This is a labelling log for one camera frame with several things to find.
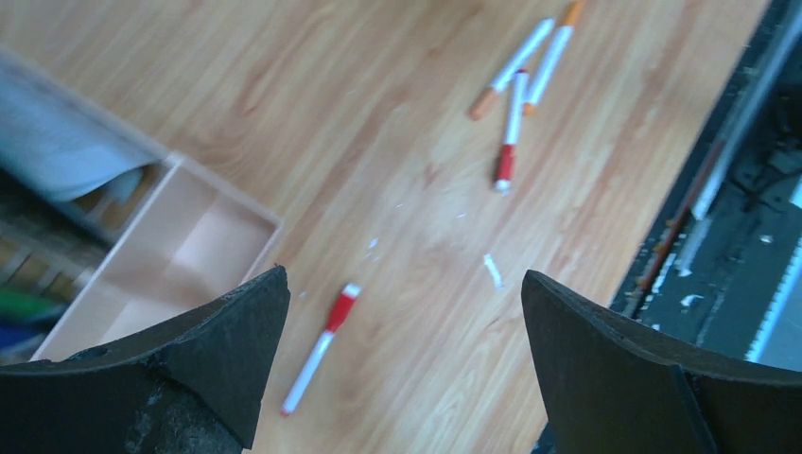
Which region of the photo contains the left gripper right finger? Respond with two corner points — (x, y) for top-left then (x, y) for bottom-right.
(521, 271), (801, 453)

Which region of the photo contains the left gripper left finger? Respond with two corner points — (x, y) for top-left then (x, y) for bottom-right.
(1, 266), (290, 453)

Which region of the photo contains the beige plastic file organizer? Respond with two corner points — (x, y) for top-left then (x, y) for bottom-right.
(1, 51), (282, 364)

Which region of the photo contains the green translucent plastic folder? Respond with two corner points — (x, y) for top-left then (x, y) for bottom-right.
(1, 288), (65, 325)

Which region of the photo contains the white red whiteboard marker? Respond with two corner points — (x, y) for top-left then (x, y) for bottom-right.
(280, 283), (361, 416)

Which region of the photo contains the small red cap marker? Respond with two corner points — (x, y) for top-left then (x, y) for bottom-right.
(495, 69), (529, 194)

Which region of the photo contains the white orange marker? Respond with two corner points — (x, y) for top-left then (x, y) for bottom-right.
(468, 17), (556, 120)

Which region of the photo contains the small orange cap marker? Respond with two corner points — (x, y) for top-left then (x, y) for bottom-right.
(523, 1), (584, 115)

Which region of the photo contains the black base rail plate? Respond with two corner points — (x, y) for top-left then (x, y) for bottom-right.
(611, 1), (801, 371)

